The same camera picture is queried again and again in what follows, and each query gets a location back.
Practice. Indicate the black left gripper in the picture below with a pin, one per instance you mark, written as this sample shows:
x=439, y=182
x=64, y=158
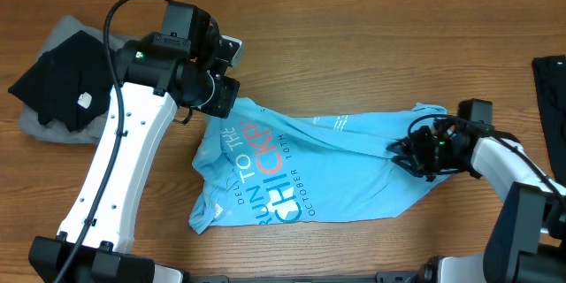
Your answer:
x=221, y=108

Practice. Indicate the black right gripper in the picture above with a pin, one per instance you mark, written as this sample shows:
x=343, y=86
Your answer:
x=410, y=151

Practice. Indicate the light blue t-shirt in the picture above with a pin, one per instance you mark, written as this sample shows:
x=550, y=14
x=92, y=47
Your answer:
x=261, y=167

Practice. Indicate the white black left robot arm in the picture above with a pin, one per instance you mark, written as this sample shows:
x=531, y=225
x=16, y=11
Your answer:
x=183, y=65

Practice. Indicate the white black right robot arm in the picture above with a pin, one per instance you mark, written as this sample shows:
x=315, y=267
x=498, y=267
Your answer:
x=532, y=203

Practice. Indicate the black garment pile at right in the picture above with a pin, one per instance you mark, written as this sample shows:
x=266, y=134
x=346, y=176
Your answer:
x=549, y=76

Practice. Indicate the grey folded garment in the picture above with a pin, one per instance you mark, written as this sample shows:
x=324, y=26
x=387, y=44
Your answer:
x=56, y=131

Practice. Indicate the black folded garment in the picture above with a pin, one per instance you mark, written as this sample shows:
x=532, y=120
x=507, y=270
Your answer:
x=70, y=84

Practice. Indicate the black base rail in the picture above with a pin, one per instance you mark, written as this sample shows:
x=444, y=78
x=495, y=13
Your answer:
x=283, y=279

